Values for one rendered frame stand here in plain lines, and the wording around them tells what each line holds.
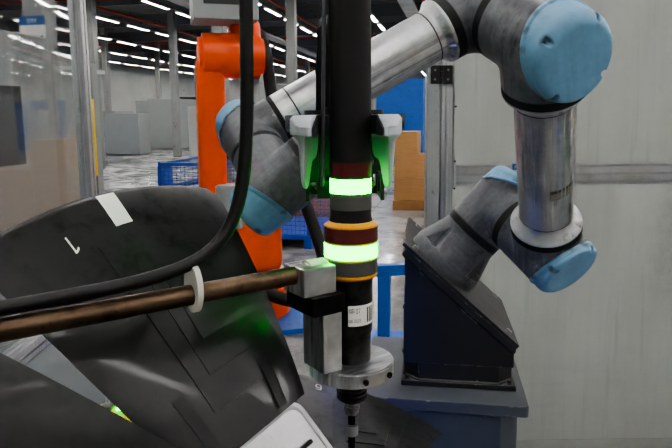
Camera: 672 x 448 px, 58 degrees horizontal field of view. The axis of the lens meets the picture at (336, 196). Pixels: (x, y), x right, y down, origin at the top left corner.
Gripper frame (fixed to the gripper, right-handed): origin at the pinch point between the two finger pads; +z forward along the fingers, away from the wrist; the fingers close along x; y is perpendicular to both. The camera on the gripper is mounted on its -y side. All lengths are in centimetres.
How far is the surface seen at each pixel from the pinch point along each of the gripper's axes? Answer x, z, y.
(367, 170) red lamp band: -1.6, -1.9, 3.8
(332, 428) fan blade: 1.4, -14.9, 32.2
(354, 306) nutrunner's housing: -0.5, -1.2, 14.6
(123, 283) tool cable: 14.5, 7.8, 9.9
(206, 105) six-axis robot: 88, -391, -7
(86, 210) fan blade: 20.7, -2.7, 6.8
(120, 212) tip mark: 18.6, -4.3, 7.3
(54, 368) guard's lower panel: 70, -100, 61
